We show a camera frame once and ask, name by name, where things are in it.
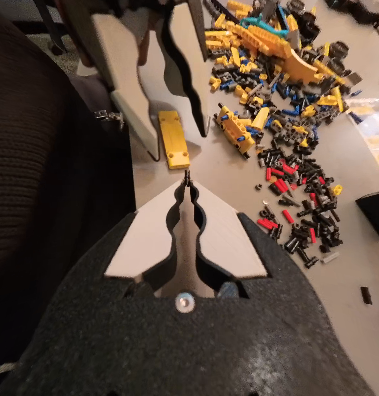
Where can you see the small black connector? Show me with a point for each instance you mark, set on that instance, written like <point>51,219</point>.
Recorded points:
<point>366,295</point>

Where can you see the pile of black red pins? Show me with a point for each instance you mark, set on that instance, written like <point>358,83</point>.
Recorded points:
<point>281,185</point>

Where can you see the pile of mixed toy bricks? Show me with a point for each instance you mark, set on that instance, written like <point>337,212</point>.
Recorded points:
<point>257,37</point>

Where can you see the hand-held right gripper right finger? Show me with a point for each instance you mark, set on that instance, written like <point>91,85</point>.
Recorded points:
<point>229,247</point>

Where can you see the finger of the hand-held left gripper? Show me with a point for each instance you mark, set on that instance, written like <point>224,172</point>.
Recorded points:
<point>185,31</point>
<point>121,55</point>

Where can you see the yellow brick assembly blue pins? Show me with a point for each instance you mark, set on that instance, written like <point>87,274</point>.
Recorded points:
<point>236,130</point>

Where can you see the small metal clasp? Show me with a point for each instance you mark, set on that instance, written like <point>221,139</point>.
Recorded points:
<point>110,116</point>

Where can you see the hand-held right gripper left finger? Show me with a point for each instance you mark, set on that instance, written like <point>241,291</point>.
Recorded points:
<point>140,247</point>

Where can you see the person's black sweater torso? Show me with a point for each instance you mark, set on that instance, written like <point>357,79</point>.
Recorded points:
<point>28,154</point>

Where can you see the black chair base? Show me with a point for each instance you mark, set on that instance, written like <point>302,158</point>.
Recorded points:
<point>51,27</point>

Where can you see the black connector pin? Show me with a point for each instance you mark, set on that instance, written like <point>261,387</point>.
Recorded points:
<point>187,178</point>

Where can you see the yellow panel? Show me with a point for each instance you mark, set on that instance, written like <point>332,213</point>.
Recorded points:
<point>174,139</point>

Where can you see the clear plastic bag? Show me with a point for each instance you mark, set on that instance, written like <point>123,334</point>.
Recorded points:
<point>372,123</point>

